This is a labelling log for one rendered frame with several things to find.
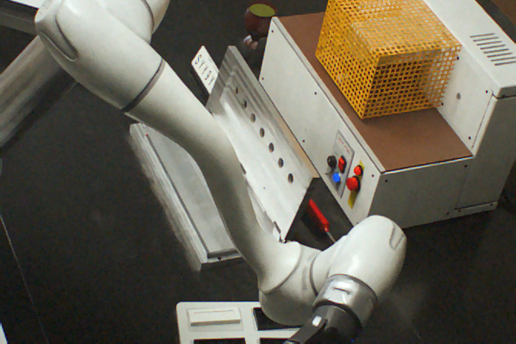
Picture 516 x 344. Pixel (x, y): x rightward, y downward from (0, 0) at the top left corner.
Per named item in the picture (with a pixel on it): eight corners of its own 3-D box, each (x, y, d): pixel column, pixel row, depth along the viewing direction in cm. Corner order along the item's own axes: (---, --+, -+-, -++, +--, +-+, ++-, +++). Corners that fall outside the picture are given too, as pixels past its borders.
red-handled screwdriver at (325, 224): (298, 206, 253) (300, 197, 251) (309, 203, 255) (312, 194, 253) (339, 264, 242) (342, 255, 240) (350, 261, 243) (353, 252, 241)
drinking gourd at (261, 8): (273, 54, 294) (281, 19, 287) (240, 52, 293) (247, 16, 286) (269, 35, 301) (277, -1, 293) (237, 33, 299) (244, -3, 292)
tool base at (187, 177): (129, 132, 263) (130, 120, 261) (213, 119, 271) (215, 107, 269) (200, 271, 234) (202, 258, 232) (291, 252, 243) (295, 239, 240)
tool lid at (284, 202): (228, 45, 258) (235, 45, 259) (203, 112, 268) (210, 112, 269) (312, 176, 229) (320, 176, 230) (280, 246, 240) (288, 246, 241)
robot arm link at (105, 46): (157, 81, 164) (180, 28, 174) (56, -2, 158) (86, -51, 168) (103, 128, 171) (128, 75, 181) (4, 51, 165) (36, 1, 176)
